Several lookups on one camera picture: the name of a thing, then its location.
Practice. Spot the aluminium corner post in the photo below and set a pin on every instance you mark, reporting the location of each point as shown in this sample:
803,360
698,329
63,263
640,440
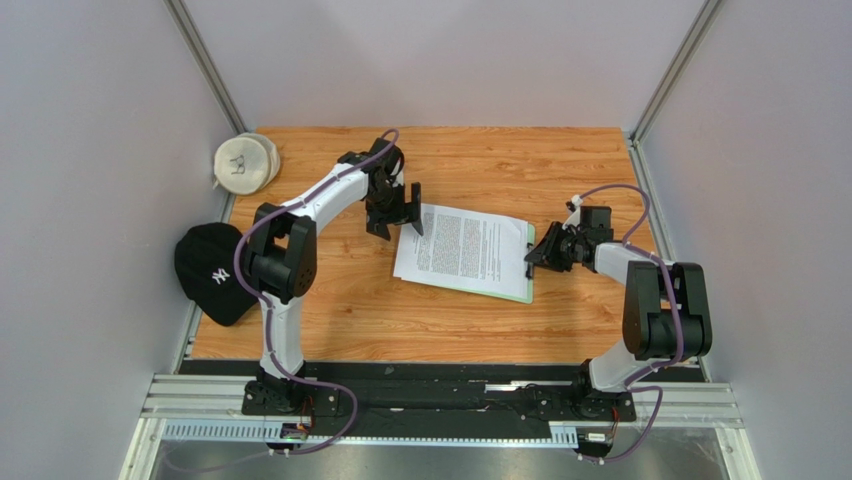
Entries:
689,45
193,39

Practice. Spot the aluminium front rail frame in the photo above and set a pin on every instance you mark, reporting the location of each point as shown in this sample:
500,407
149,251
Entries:
208,408

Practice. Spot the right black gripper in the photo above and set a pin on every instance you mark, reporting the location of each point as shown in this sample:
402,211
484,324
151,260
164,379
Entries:
551,246

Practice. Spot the black NY baseball cap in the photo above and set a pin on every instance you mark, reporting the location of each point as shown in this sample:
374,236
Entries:
203,263

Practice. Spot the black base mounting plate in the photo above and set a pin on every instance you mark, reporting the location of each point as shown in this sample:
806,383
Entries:
437,400

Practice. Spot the left aluminium corner post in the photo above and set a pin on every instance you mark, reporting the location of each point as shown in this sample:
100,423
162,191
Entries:
193,39

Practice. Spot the text-filled paper sheet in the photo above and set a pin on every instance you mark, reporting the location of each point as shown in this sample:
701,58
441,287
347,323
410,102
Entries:
468,251

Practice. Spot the cream round zip pouch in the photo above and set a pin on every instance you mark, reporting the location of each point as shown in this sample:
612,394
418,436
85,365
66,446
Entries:
246,164

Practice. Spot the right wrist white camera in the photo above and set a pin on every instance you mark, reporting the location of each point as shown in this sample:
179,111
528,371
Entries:
574,207

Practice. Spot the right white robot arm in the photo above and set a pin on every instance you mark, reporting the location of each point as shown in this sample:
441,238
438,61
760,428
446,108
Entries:
666,316

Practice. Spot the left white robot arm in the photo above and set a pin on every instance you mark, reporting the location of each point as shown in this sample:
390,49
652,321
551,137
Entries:
277,258

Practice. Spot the right aluminium corner post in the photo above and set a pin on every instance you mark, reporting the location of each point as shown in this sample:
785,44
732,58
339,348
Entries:
689,45

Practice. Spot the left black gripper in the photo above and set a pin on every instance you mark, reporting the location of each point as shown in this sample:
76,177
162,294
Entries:
377,222

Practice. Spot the green clipboard folder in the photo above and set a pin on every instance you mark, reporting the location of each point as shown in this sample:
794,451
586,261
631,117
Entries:
530,266

